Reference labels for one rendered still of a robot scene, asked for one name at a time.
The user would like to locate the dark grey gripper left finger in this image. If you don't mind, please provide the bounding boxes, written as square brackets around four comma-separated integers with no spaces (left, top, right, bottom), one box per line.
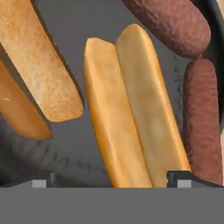
[1,171,57,189]

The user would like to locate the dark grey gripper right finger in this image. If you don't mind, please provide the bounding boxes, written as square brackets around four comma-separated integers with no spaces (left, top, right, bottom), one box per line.
[166,170,224,189]

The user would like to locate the brown sausage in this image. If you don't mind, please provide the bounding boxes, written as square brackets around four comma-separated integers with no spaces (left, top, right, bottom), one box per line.
[120,0,213,59]
[182,57,224,186]

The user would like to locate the golden hot dog bun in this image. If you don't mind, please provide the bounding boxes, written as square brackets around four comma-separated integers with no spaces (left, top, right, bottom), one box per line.
[83,23,193,189]
[0,0,85,141]

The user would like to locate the dark grey bowl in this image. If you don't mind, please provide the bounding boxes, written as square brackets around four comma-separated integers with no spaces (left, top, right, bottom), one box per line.
[0,0,224,189]

